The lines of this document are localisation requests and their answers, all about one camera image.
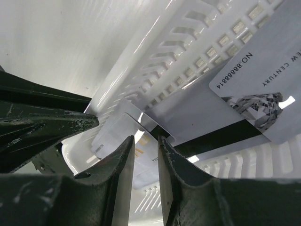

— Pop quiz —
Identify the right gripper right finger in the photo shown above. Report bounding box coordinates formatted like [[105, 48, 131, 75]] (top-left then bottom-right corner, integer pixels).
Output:
[[158, 136, 301, 226]]

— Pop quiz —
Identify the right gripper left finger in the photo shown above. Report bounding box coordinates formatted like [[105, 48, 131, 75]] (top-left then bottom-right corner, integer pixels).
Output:
[[0, 140, 134, 226]]

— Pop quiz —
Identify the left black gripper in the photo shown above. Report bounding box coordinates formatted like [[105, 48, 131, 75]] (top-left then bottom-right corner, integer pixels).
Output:
[[0, 70, 99, 173]]

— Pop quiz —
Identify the white plastic basket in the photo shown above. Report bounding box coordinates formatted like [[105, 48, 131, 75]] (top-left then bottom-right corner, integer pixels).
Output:
[[61, 0, 301, 226]]

